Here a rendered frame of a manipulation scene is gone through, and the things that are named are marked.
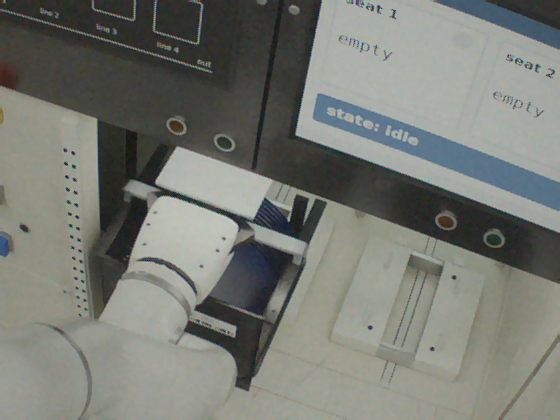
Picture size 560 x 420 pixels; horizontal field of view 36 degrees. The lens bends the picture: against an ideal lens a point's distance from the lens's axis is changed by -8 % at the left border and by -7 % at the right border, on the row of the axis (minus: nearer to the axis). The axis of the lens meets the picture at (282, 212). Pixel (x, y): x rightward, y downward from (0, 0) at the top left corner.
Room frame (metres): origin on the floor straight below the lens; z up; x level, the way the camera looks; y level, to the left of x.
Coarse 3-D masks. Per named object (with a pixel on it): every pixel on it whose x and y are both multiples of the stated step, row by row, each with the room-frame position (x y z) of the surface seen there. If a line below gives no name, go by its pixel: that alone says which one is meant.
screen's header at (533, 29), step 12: (432, 0) 0.57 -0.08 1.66; (444, 0) 0.56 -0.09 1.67; (456, 0) 0.56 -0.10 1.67; (468, 0) 0.56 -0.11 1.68; (480, 0) 0.56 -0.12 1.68; (468, 12) 0.56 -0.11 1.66; (480, 12) 0.56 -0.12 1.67; (492, 12) 0.56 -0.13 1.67; (504, 12) 0.56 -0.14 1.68; (504, 24) 0.56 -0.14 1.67; (516, 24) 0.55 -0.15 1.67; (528, 24) 0.55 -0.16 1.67; (540, 24) 0.55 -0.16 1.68; (528, 36) 0.55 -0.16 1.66; (540, 36) 0.55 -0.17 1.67; (552, 36) 0.55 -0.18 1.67
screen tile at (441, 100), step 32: (352, 0) 0.58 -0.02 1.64; (384, 0) 0.57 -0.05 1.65; (384, 32) 0.57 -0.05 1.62; (416, 32) 0.57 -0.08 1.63; (448, 32) 0.56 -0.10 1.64; (480, 32) 0.56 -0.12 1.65; (352, 64) 0.58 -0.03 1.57; (384, 64) 0.57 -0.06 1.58; (448, 64) 0.56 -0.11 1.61; (384, 96) 0.57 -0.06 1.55; (416, 96) 0.56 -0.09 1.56; (448, 96) 0.56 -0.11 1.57
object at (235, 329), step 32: (160, 160) 0.79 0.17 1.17; (192, 160) 0.71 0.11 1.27; (128, 192) 0.71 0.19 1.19; (192, 192) 0.66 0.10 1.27; (224, 192) 0.67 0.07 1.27; (256, 192) 0.68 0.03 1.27; (128, 224) 0.69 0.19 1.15; (96, 256) 0.62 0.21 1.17; (128, 256) 0.67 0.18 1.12; (288, 256) 0.72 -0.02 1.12; (288, 288) 0.63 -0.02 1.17; (192, 320) 0.59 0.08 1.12; (224, 320) 0.59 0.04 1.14; (256, 320) 0.58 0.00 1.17; (256, 352) 0.58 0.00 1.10
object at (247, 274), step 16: (240, 256) 0.69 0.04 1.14; (256, 256) 0.69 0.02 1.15; (224, 272) 0.69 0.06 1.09; (240, 272) 0.69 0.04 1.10; (256, 272) 0.68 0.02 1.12; (272, 272) 0.68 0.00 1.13; (224, 288) 0.69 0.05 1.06; (240, 288) 0.69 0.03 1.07; (256, 288) 0.68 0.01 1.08; (240, 304) 0.69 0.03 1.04; (256, 304) 0.68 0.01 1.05
